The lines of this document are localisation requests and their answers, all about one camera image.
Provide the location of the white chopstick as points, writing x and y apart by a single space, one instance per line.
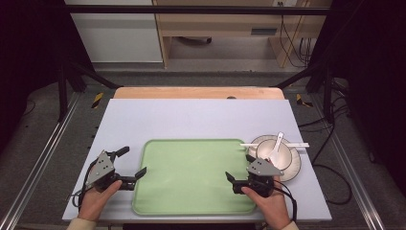
300 146
265 144

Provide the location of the white cabinet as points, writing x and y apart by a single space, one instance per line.
118 35

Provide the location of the green tray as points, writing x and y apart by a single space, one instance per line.
191 179

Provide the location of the person's right hand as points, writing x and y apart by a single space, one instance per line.
272 206

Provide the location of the white spoon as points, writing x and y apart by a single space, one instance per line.
276 150

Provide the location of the white plate with dark rim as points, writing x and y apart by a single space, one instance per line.
295 166

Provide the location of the black frame bar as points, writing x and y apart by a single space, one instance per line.
191 9

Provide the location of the white bowl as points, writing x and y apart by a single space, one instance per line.
284 159

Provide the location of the black metal stand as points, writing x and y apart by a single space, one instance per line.
63 89
327 89

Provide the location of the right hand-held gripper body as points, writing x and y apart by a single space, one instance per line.
262 174

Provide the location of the aluminium floor rail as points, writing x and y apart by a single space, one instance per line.
41 159
351 166

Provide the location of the person's left hand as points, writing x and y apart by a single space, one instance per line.
95 199

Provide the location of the wooden table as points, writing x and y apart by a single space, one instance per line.
198 92

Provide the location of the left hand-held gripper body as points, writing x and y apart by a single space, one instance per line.
99 168

